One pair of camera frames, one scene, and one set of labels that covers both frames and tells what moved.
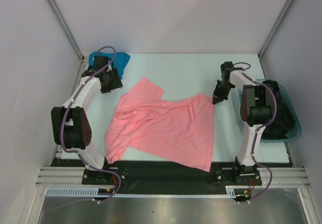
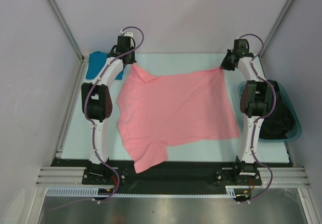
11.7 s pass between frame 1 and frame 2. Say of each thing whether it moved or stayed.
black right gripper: moved
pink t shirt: moved
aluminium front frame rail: stayed
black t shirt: stayed
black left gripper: moved
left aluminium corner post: stayed
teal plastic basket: stayed
